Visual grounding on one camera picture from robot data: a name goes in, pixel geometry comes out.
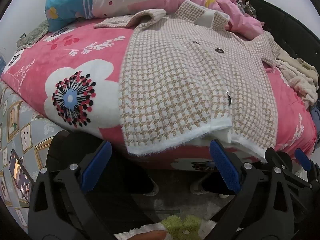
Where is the person's left hand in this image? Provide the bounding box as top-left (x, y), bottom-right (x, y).
top-left (129, 230), bottom-right (167, 240)

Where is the grey patterned bedsheet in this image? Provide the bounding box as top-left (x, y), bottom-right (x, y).
top-left (0, 80), bottom-right (67, 230)

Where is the black headboard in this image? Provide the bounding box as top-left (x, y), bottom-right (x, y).
top-left (246, 0), bottom-right (320, 85)

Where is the frilled multicoloured cloth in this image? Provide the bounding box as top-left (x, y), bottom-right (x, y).
top-left (237, 0), bottom-right (258, 18)

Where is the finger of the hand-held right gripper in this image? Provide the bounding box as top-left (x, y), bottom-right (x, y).
top-left (294, 148), bottom-right (320, 184)
top-left (264, 147), bottom-right (320, 205)

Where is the blue cloth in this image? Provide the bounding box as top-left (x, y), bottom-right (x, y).
top-left (309, 104), bottom-right (320, 143)

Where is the beige fluffy garment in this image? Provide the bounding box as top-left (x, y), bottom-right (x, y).
top-left (274, 59), bottom-right (319, 109)

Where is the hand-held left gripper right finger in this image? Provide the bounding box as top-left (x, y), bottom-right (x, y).
top-left (209, 139), bottom-right (295, 240)

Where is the grey-green patterned cloth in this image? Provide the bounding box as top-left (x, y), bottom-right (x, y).
top-left (16, 19), bottom-right (50, 50)

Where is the smartphone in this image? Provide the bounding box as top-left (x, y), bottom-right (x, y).
top-left (8, 149), bottom-right (35, 203)

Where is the grey shoe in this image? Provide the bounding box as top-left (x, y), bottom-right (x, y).
top-left (189, 180), bottom-right (213, 195)

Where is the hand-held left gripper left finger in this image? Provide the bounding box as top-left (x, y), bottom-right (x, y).
top-left (27, 140), bottom-right (118, 240)

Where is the beige houndstooth coat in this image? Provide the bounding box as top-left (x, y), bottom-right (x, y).
top-left (94, 0), bottom-right (282, 164)

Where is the pink floral blanket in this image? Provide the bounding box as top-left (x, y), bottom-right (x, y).
top-left (0, 17), bottom-right (318, 173)

